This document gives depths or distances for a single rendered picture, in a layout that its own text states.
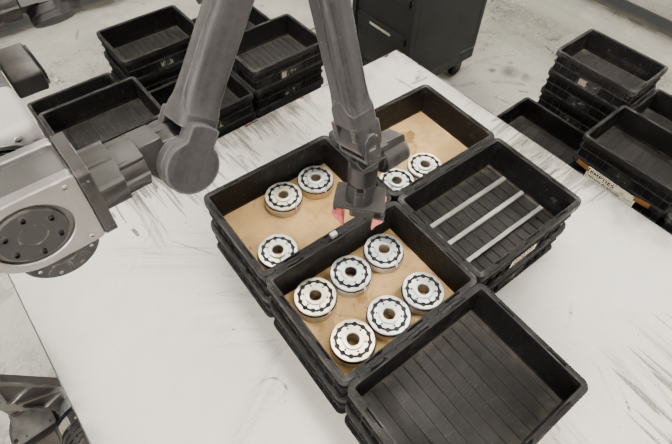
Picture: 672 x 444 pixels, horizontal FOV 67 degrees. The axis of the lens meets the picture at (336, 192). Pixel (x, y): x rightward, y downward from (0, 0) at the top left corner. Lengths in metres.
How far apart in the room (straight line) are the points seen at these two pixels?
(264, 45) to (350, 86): 1.78
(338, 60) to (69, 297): 1.04
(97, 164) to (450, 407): 0.86
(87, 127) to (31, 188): 1.68
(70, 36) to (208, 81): 3.20
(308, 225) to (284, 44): 1.39
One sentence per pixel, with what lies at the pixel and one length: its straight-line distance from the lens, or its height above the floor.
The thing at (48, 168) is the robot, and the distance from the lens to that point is 0.68.
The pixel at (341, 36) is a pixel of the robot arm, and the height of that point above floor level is 1.50.
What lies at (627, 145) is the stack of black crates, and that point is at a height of 0.49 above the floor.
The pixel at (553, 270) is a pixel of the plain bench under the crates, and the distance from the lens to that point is 1.60.
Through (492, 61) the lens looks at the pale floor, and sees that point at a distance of 3.52.
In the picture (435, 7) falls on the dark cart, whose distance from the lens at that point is 2.73.
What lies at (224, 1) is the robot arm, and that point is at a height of 1.61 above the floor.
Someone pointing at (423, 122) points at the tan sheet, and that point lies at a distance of 1.69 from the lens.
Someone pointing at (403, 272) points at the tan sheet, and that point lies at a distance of 1.32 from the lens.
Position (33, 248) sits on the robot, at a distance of 0.71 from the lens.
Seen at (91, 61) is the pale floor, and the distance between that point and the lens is 3.59.
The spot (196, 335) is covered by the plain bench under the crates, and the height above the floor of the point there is 0.70.
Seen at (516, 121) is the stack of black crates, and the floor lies 0.27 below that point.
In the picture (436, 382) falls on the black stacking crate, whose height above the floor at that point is 0.83.
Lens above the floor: 1.95
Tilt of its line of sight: 50 degrees down
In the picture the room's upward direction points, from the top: 3 degrees clockwise
